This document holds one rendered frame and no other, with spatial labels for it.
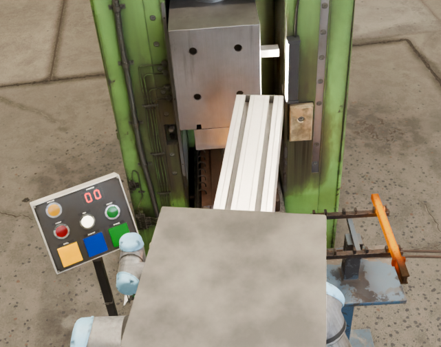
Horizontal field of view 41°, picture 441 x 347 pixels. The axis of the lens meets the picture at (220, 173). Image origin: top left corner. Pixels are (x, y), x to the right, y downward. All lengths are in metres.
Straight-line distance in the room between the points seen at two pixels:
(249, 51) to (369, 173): 2.25
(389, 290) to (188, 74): 1.18
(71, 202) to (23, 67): 3.56
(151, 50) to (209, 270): 1.46
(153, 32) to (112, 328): 1.09
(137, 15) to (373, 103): 2.99
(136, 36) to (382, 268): 1.36
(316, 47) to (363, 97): 2.69
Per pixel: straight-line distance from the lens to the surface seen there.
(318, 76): 2.27
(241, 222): 0.87
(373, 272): 2.57
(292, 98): 2.26
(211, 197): 2.46
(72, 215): 2.29
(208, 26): 1.98
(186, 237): 0.86
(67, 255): 2.31
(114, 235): 2.32
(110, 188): 2.30
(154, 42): 2.17
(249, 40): 2.00
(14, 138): 4.82
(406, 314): 3.36
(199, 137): 2.20
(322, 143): 2.47
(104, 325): 1.50
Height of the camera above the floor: 2.64
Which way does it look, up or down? 40 degrees down
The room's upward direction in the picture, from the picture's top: 4 degrees counter-clockwise
